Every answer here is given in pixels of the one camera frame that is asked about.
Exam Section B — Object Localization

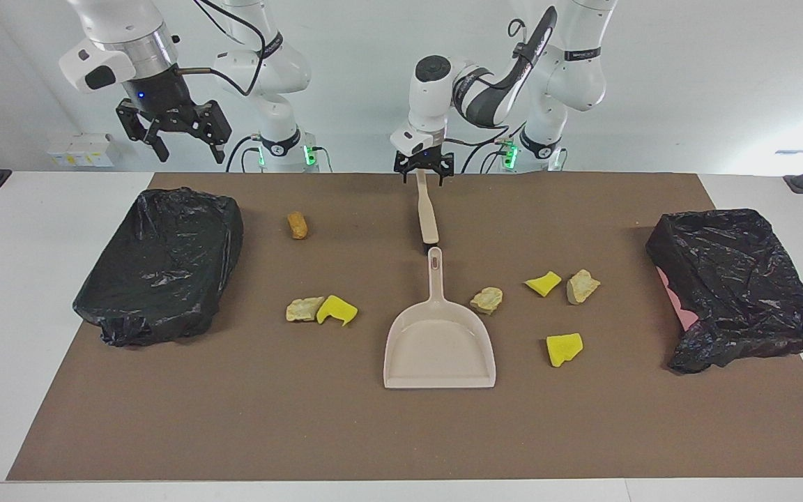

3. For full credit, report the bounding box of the beige handled black bristle brush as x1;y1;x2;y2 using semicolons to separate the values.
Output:
415;171;441;255

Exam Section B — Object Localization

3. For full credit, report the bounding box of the small beige orange rock chunk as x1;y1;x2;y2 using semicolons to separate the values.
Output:
470;287;504;316

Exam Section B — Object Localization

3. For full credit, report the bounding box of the yellow green sponge wedge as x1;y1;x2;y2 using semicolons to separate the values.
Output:
524;271;563;298

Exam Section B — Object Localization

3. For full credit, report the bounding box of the notched yellow sponge piece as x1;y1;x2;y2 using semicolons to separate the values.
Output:
316;294;359;327

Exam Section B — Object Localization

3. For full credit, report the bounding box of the pale grey beige rock chunk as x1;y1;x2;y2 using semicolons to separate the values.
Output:
285;296;326;323

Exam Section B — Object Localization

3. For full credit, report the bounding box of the beige plastic dustpan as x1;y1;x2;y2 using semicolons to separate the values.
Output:
383;246;497;390

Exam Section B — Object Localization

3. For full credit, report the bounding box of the large beige rock chunk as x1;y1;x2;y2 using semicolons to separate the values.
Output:
566;268;601;306

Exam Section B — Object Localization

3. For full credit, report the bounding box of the yellow sponge block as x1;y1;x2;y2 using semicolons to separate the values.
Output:
546;333;583;368

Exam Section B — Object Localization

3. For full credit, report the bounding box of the right black trash bag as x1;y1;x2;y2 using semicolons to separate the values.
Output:
72;186;245;348

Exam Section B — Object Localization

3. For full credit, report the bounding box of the black trash bag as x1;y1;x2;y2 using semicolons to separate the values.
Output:
72;186;245;348
645;208;803;375

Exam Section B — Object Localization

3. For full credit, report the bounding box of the left black trash bag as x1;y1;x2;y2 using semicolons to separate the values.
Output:
645;208;803;375

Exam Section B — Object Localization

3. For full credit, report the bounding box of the brown table mat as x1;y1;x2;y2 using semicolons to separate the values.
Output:
6;172;803;482

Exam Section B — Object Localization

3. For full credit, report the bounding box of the black base cable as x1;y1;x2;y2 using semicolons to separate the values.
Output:
461;136;514;174
226;136;263;174

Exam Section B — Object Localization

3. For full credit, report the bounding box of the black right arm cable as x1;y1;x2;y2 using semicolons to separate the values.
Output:
177;0;267;98

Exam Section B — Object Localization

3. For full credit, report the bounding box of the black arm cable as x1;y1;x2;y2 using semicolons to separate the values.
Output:
443;6;559;151
177;0;267;98

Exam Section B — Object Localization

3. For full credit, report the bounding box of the white wall socket box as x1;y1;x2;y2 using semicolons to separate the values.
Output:
47;132;115;168

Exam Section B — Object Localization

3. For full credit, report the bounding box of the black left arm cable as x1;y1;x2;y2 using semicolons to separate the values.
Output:
443;6;559;151

